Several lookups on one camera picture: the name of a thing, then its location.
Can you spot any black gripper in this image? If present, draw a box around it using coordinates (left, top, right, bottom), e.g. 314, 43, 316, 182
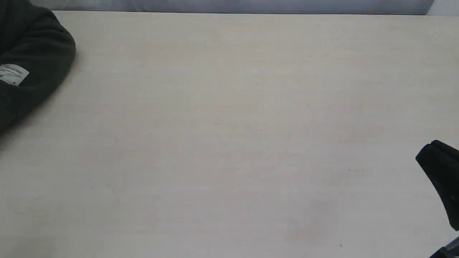
415, 140, 459, 258

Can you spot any dark green sleeved forearm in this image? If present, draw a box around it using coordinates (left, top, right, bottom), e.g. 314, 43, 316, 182
0, 0, 76, 132

